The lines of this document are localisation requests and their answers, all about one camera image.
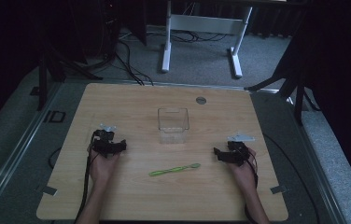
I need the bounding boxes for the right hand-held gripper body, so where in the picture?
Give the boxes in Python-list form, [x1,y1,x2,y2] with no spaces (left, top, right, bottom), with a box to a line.
[225,133,256,166]

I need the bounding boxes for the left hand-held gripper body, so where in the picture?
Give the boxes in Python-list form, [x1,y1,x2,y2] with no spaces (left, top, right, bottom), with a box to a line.
[91,122,122,159]

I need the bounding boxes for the green toothbrush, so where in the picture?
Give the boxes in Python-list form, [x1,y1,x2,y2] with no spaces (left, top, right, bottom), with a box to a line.
[147,162,202,177]

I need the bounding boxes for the clear plastic cup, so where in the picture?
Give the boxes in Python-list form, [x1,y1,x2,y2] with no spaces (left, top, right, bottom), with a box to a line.
[157,106,190,145]

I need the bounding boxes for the person's left hand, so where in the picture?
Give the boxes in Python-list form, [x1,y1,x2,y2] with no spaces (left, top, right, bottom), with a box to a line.
[87,145,121,185]

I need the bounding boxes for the person's right hand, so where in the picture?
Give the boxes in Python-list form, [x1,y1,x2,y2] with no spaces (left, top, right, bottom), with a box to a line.
[228,147,259,189]

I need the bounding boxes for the grey tape strip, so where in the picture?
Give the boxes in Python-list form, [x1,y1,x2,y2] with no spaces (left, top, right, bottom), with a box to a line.
[270,185,288,195]
[40,185,59,197]

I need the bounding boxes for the black metal stand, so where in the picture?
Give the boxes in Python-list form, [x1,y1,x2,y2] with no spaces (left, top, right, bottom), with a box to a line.
[244,46,321,127]
[35,46,104,112]

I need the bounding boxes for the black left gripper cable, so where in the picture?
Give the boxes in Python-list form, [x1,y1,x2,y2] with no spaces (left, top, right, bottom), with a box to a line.
[73,132,101,224]

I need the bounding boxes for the thin black floor cable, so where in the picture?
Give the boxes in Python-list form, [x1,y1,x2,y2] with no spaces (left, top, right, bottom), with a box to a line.
[48,146,63,170]

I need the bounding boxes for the long black floor cable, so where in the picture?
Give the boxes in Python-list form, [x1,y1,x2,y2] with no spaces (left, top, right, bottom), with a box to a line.
[262,133,321,224]

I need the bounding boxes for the black floor cables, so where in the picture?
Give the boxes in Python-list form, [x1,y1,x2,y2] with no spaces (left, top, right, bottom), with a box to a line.
[113,39,155,87]

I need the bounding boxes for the metal floor rail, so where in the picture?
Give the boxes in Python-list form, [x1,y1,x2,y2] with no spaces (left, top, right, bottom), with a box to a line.
[287,95,349,224]
[0,81,63,217]

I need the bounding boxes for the white desk frame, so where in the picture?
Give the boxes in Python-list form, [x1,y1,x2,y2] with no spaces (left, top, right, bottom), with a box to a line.
[161,0,254,79]

